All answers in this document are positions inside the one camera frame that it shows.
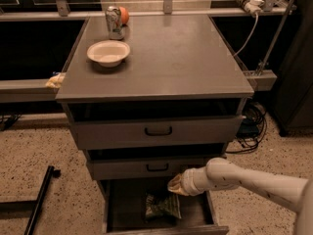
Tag green jalapeno chip bag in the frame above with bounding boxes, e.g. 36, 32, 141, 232
145, 193, 181, 220

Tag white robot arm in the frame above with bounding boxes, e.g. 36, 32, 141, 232
167, 158, 313, 235

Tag bottom grey drawer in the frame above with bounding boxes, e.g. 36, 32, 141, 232
99, 177, 229, 235

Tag top grey drawer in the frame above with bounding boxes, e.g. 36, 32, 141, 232
70, 116, 244, 150

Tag grey drawer cabinet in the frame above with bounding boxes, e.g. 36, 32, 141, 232
55, 14, 255, 235

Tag black metal bar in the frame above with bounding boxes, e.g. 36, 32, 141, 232
23, 165, 61, 235

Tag dark cabinet at right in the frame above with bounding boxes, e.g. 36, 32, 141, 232
271, 0, 313, 136

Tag white paper bowl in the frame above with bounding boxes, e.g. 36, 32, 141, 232
87, 40, 130, 68

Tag yellow crumpled cloth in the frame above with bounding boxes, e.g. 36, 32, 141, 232
46, 72, 66, 89

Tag silver drink can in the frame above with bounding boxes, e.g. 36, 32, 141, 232
105, 6, 124, 40

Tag orange fruit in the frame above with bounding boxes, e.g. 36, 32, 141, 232
119, 7, 129, 24

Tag white power strip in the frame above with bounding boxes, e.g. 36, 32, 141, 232
235, 0, 264, 16

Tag black cable bundle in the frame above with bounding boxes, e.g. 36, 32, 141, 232
225, 100, 268, 155

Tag white power cable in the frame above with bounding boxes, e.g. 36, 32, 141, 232
232, 13, 260, 58

